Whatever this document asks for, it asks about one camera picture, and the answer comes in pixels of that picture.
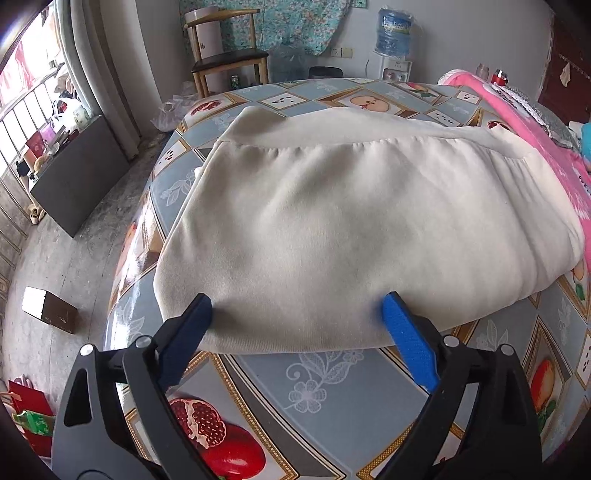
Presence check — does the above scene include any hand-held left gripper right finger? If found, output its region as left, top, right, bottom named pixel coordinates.
left=376, top=291, right=543, bottom=480

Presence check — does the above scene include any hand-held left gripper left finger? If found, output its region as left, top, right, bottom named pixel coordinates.
left=52, top=292, right=218, bottom=480

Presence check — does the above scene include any cream zip jacket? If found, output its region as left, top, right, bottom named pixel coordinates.
left=152, top=106, right=587, bottom=355

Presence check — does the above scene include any fruit print tablecloth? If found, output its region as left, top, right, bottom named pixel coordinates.
left=104, top=78, right=591, bottom=480

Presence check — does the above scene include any red paper bag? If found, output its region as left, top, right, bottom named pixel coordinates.
left=7, top=379, right=57, bottom=459

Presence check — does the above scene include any dark grey cabinet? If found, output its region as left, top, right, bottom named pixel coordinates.
left=28, top=114, right=131, bottom=238

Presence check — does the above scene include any metal window railing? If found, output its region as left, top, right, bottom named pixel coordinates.
left=0, top=76, right=61, bottom=296

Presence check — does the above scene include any pink floral blanket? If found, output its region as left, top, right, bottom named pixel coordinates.
left=436, top=69, right=591, bottom=217

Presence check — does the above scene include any red gift box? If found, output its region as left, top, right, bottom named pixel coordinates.
left=25, top=133, right=51, bottom=160

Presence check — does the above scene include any grey lace cloth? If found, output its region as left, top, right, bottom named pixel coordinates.
left=496, top=82, right=578, bottom=151

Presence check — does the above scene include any white water dispenser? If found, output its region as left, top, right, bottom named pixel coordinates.
left=379, top=56, right=413, bottom=84

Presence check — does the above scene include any grey curtain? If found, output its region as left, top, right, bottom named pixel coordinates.
left=69, top=0, right=141, bottom=160

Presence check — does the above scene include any wooden chair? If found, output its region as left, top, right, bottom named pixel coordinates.
left=184, top=8, right=269, bottom=99

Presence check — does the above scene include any brown door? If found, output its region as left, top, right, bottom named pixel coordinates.
left=538, top=14, right=591, bottom=125

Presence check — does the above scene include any empty clear water jug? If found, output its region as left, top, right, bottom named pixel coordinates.
left=271, top=37, right=306, bottom=84

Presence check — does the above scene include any white cylinder tube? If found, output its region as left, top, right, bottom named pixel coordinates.
left=185, top=7, right=223, bottom=93

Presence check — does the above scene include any blue water bottle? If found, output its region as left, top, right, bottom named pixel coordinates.
left=376, top=7, right=413, bottom=58

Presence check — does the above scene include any pink hanging cloth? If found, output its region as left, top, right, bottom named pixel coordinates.
left=0, top=39, right=35, bottom=93

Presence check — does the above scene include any white handled plastic bag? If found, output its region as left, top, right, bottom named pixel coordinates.
left=50, top=98, right=90, bottom=134

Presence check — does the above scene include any floral wall cloth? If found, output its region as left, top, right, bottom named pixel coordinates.
left=179, top=0, right=352, bottom=56

